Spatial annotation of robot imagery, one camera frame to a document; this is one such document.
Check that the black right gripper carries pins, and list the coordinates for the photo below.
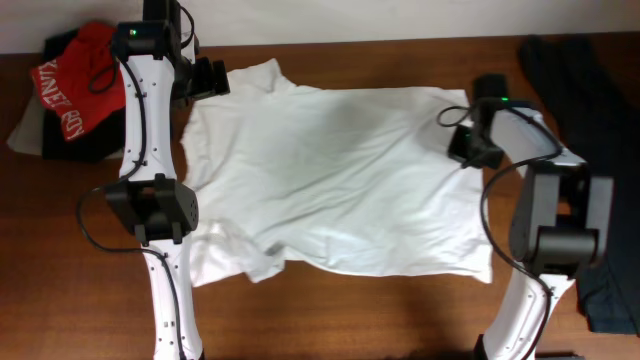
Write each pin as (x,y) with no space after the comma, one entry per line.
(456,150)

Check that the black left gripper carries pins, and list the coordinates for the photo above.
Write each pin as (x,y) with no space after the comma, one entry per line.
(210,85)

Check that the white t-shirt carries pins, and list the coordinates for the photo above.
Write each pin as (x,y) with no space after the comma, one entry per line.
(355,182)

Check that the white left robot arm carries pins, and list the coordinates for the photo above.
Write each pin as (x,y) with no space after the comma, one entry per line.
(161,67)

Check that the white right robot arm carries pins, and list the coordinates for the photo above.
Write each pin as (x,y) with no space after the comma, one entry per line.
(560,225)

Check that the black folded garment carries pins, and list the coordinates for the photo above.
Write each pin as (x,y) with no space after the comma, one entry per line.
(107,138)

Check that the red printed t-shirt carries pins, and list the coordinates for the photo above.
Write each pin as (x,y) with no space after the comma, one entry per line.
(83,85)

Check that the dark green trousers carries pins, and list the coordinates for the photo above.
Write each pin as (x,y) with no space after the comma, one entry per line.
(600,125)

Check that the grey folded garment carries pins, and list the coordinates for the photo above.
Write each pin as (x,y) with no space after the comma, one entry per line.
(27,136)

